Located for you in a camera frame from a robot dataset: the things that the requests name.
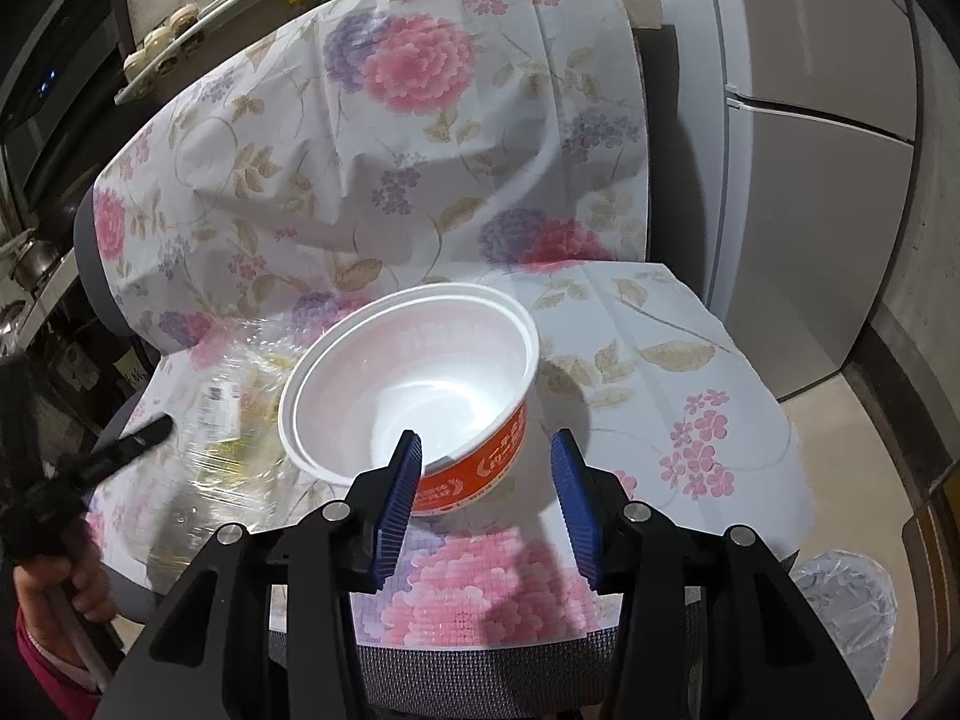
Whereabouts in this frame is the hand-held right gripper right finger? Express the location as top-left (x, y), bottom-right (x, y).
top-left (550, 427), bottom-right (875, 720)

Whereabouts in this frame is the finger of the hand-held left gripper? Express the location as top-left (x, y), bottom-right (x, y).
top-left (56, 414), bottom-right (175, 496)

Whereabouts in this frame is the black range hood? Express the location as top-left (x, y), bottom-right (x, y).
top-left (0, 0), bottom-right (128, 211)

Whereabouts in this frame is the grey office chair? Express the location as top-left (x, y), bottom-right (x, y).
top-left (71, 22), bottom-right (800, 720)

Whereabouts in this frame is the yellow cardboard box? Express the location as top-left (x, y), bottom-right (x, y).
top-left (900, 495), bottom-right (960, 661)

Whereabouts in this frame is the white refrigerator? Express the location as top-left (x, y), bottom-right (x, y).
top-left (694, 0), bottom-right (922, 404)

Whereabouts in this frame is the clear plastic wrapper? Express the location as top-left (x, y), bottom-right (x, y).
top-left (146, 319), bottom-right (353, 563)

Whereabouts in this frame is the floral printed cloth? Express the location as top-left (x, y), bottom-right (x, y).
top-left (81, 0), bottom-right (818, 650)

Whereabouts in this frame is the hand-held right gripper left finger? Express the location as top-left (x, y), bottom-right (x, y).
top-left (97, 429), bottom-right (425, 720)

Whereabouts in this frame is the trash bin with white liner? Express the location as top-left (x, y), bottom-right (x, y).
top-left (791, 551), bottom-right (899, 698)

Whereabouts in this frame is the orange instant noodle bowl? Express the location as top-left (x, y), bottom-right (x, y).
top-left (277, 282), bottom-right (541, 517)

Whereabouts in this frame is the person's left hand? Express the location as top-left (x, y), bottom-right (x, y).
top-left (13, 536), bottom-right (113, 650)

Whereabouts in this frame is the metal pot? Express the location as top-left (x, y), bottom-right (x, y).
top-left (7, 236), bottom-right (61, 290)

